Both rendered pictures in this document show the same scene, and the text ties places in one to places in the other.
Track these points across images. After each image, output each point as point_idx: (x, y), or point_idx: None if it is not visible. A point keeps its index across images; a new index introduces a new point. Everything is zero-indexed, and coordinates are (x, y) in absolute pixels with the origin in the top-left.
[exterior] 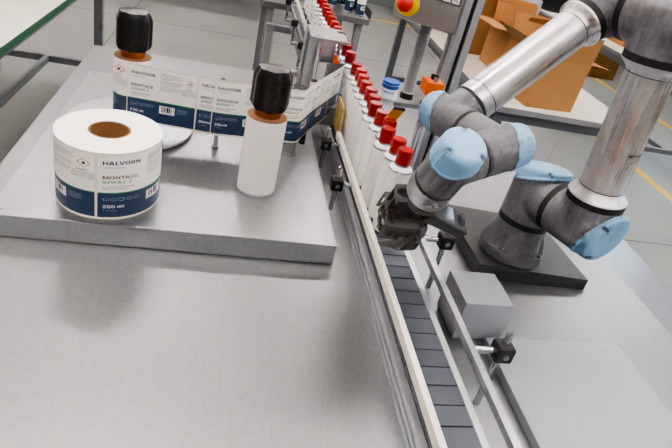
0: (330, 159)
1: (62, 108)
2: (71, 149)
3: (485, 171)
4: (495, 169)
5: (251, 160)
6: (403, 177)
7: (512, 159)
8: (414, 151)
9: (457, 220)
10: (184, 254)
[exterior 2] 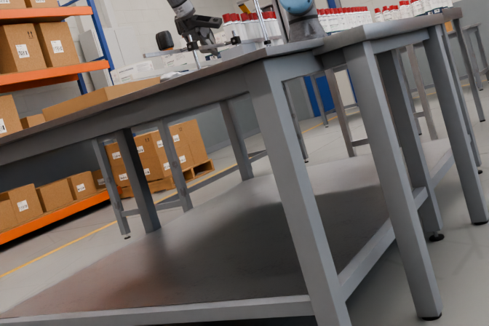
0: None
1: None
2: (111, 72)
3: None
4: None
5: (186, 59)
6: (226, 27)
7: None
8: (260, 22)
9: (212, 20)
10: None
